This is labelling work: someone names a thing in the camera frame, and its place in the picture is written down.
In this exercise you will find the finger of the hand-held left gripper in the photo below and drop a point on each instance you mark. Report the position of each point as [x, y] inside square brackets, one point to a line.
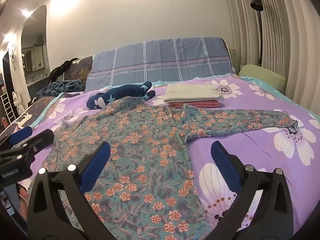
[22, 132]
[42, 137]

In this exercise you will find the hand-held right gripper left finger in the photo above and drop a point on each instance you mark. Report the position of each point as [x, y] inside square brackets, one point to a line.
[97, 165]

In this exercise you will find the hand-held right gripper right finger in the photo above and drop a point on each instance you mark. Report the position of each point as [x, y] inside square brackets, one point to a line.
[225, 165]

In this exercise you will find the teal floral long-sleeve shirt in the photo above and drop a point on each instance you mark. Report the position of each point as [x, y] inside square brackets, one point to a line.
[150, 155]

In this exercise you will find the dark printed blanket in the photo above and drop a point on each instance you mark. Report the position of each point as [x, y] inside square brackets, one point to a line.
[32, 110]

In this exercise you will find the purple floral bedsheet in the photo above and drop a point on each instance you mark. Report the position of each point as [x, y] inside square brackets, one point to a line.
[250, 150]

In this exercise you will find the white cat figurine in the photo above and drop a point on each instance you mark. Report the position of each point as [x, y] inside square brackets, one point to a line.
[17, 100]

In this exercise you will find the dark blue fleece blanket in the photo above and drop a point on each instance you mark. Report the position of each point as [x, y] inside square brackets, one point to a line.
[62, 86]

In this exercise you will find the folded pink cloth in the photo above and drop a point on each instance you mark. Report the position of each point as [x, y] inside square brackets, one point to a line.
[195, 104]

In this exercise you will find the black cloth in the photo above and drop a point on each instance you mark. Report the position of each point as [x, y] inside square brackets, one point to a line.
[62, 68]

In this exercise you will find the mirror cabinet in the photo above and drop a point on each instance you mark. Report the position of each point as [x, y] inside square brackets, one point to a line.
[35, 58]

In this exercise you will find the navy star-print garment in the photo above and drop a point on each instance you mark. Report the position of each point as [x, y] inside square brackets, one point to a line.
[120, 92]

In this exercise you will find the dark floral headboard cover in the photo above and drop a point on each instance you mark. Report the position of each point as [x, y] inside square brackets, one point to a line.
[80, 70]

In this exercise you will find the folded beige cloth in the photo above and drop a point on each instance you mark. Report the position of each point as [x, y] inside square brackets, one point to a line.
[190, 92]

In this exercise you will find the green pillow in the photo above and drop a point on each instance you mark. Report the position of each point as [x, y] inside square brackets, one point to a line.
[260, 76]
[234, 60]

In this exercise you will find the blue plaid pillow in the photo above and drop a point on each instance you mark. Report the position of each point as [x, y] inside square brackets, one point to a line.
[162, 60]

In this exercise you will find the white pleated curtain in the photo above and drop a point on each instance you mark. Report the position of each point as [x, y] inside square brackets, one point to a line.
[287, 42]

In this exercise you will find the black floor lamp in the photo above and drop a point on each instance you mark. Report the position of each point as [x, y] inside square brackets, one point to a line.
[256, 2]

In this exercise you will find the black wall panel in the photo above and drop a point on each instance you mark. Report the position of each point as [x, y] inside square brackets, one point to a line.
[6, 80]

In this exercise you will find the white wall ornament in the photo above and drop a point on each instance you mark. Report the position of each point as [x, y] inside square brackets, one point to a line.
[12, 57]

